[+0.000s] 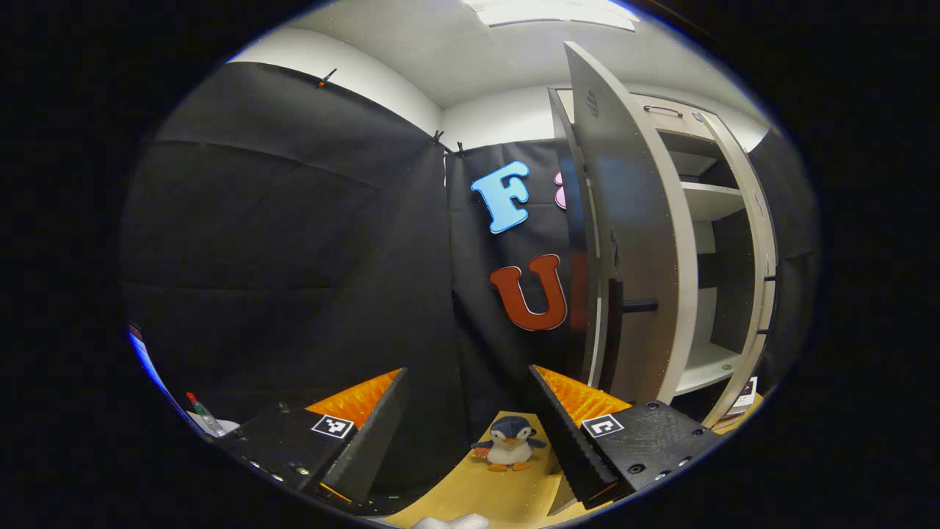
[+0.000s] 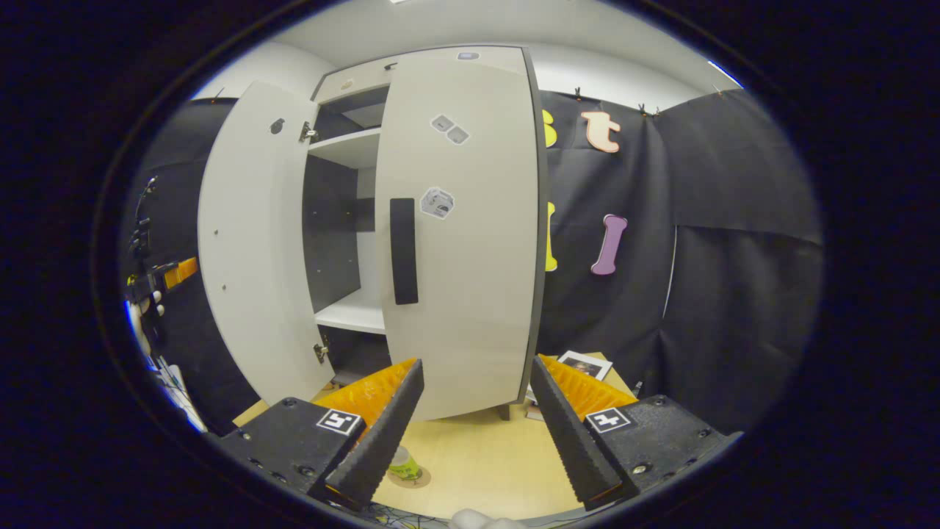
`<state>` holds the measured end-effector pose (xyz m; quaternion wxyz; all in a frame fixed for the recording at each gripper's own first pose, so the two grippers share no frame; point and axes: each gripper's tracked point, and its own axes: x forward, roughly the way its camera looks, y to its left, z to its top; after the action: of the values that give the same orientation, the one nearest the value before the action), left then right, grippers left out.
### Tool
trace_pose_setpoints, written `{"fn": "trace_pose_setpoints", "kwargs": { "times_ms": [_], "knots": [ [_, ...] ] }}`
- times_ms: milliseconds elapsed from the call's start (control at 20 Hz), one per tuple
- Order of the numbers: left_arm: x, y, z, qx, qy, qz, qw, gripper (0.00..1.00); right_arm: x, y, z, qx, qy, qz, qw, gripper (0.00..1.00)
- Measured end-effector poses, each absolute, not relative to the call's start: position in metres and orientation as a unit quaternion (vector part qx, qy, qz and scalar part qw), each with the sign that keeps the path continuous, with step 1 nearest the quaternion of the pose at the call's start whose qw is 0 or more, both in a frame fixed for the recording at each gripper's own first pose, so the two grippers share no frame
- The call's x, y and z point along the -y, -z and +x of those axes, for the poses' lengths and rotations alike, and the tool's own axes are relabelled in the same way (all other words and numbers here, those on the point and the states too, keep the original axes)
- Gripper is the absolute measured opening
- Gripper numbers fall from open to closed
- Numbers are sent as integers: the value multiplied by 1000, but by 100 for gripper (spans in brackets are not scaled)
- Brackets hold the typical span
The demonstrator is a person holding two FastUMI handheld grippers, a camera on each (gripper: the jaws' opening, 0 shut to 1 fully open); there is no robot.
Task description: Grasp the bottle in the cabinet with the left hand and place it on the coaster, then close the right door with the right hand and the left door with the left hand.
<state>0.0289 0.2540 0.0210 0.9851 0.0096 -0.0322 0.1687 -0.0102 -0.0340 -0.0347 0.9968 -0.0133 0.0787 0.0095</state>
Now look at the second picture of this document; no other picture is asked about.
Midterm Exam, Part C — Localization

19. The grey cabinet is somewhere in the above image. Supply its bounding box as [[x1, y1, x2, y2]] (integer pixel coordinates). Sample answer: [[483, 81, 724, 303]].
[[297, 44, 552, 423]]

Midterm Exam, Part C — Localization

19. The black backdrop cloth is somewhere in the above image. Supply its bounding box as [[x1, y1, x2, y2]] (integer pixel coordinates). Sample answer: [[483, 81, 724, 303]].
[[117, 88, 823, 438]]

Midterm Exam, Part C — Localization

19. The grey cabinet shelf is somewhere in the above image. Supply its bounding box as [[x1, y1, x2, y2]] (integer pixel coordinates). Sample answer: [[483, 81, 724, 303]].
[[314, 287, 386, 336], [308, 127, 381, 170]]

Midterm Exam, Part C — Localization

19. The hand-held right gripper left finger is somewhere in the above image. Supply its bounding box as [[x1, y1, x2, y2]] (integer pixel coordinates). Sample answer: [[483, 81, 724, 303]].
[[213, 358, 425, 511]]

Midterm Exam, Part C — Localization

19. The round brown coaster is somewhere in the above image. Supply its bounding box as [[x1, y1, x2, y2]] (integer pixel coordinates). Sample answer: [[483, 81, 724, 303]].
[[382, 467, 433, 487]]

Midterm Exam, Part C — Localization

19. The green label plastic bottle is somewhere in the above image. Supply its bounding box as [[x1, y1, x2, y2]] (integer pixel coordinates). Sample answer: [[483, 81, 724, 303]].
[[387, 445, 423, 482]]

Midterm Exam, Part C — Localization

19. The black door handle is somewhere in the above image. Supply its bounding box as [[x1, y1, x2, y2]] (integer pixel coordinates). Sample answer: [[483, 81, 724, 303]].
[[389, 198, 419, 306]]

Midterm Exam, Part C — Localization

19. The grey cabinet door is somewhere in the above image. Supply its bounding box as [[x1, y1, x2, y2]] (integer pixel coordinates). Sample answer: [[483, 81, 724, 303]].
[[197, 79, 337, 406], [375, 46, 550, 422]]

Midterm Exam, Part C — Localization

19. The white box with portrait print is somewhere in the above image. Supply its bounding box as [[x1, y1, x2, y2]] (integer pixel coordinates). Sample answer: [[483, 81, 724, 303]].
[[556, 350, 614, 381]]

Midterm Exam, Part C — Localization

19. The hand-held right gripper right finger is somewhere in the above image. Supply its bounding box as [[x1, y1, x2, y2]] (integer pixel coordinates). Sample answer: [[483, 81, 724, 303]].
[[530, 354, 739, 511]]

